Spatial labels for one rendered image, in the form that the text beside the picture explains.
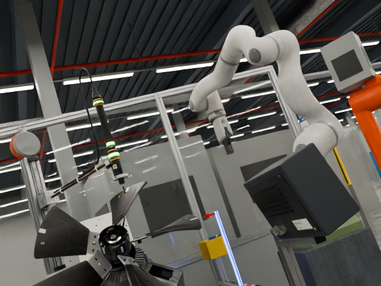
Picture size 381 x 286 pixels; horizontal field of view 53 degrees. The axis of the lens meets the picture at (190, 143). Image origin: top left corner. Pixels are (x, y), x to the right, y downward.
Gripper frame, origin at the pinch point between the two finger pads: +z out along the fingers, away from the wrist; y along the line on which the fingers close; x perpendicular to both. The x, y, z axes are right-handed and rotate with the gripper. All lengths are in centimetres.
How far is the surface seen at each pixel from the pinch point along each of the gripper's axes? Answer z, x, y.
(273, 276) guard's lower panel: 72, -26, 70
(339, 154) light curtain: -7, -354, 428
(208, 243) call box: 37.4, 18.0, 21.4
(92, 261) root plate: 27, 70, -5
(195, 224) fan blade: 27.0, 27.9, -8.5
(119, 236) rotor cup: 22, 58, -6
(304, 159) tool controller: 21, 15, -83
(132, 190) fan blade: 3.0, 45.9, 15.2
